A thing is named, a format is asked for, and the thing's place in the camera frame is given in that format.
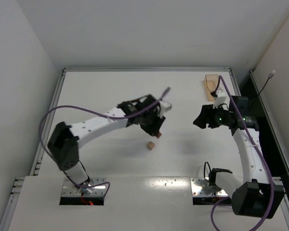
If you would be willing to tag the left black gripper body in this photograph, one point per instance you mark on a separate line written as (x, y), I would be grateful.
(151, 125)

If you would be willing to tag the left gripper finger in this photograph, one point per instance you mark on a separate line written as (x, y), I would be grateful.
(149, 129)
(159, 123)

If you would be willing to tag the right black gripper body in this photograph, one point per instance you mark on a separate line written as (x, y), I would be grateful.
(209, 116)

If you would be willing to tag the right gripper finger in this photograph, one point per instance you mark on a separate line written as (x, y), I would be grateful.
(206, 112)
(200, 122)

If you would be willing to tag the small light cube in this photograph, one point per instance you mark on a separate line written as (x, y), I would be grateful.
(150, 145)

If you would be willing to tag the transparent orange plastic tray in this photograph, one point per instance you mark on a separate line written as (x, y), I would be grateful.
(210, 84)

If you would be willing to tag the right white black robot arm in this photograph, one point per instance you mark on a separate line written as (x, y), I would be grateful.
(256, 195)

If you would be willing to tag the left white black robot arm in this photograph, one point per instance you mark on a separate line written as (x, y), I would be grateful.
(66, 140)

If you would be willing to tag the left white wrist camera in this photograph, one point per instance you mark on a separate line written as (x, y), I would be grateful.
(165, 106)

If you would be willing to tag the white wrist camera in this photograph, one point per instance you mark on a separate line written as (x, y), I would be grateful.
(165, 106)
(219, 98)

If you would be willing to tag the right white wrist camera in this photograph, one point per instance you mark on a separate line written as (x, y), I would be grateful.
(219, 98)

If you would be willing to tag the aluminium table frame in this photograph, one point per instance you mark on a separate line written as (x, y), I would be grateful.
(150, 151)

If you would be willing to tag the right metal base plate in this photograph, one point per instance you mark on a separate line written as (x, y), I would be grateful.
(200, 189)

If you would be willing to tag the metal base plate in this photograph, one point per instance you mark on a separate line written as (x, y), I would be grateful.
(200, 189)
(96, 187)

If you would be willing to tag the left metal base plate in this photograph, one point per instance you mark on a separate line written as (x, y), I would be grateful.
(96, 187)

